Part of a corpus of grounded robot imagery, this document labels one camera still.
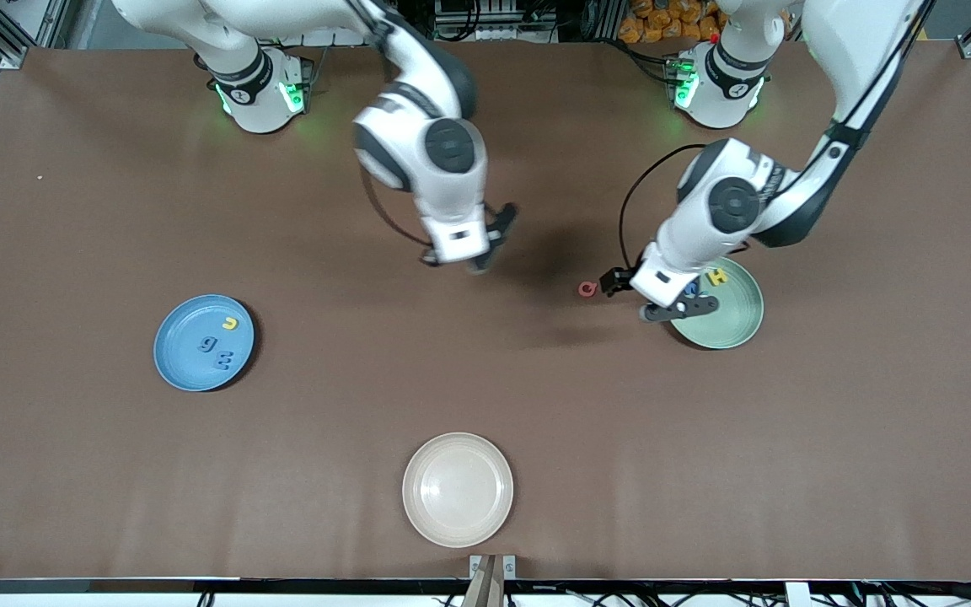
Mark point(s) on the blue plate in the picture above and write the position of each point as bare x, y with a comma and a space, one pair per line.
186, 362

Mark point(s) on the blue foam letter E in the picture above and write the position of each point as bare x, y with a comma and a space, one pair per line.
222, 362

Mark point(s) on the metal table edge bracket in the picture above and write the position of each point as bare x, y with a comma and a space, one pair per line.
492, 566

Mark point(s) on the green plate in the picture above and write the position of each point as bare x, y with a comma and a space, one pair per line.
734, 324

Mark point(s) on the white power strip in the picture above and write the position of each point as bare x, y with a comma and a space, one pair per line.
325, 38

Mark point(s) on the beige plate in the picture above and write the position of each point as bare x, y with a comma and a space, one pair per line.
458, 490

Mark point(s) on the yellow foam letter H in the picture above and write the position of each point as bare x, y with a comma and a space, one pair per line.
716, 276

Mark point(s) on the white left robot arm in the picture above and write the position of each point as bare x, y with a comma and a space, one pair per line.
856, 51

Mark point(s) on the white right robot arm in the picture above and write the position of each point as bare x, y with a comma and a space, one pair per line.
418, 160

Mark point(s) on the orange bags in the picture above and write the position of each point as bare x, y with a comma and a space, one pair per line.
662, 21

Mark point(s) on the metal equipment rack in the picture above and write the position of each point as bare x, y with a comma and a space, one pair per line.
494, 17

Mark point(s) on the red foam letter Q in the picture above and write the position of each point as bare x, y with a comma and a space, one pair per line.
583, 292

